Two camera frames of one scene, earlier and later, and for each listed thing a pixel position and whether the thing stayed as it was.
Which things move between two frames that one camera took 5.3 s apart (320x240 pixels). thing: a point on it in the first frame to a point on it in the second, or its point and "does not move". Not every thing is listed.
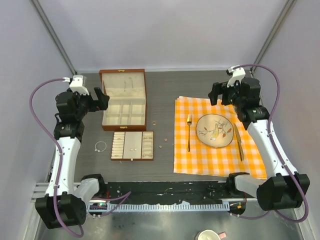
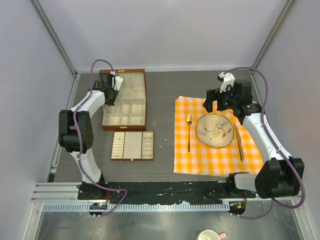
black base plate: x=165 y=192 does not move
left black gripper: x=102 y=99 to x=111 y=103
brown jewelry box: x=127 y=108 does not move
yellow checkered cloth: x=211 y=140 does not move
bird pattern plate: x=215 y=130 does not move
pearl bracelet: x=96 y=149 to x=113 y=108
